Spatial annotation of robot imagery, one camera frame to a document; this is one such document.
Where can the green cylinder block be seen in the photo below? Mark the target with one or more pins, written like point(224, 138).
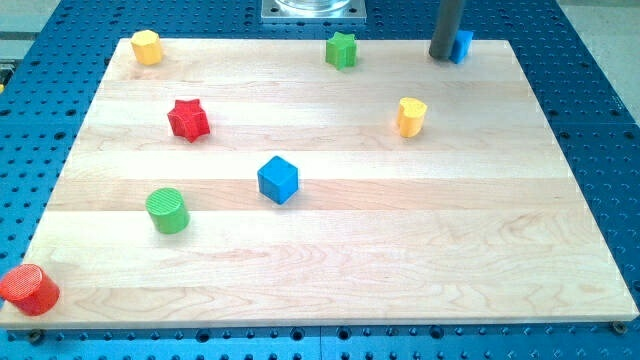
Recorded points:
point(167, 210)

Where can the red star block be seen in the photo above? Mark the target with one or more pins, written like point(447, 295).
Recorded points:
point(188, 120)

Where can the board clamp bolt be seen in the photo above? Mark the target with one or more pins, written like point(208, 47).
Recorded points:
point(35, 337)
point(618, 328)

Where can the blue cube block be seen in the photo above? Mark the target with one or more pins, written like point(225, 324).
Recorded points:
point(278, 180)

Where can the green star block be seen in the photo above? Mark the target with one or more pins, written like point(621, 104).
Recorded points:
point(341, 50)

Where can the wooden board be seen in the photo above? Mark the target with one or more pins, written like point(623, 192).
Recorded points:
point(476, 219)

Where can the left board clamp bolt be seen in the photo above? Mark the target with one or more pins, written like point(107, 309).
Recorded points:
point(35, 337)

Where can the right board clamp bolt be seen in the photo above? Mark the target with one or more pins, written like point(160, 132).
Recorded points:
point(618, 328)

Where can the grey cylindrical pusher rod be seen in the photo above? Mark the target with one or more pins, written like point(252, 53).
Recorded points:
point(447, 24)

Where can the blue block behind rod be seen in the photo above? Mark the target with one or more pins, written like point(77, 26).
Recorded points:
point(461, 45)

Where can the red cylinder block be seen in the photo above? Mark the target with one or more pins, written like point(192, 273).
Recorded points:
point(29, 289)

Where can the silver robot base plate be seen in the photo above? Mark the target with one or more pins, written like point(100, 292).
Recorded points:
point(307, 11)

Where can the yellow hexagon block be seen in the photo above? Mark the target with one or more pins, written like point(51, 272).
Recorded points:
point(147, 47)

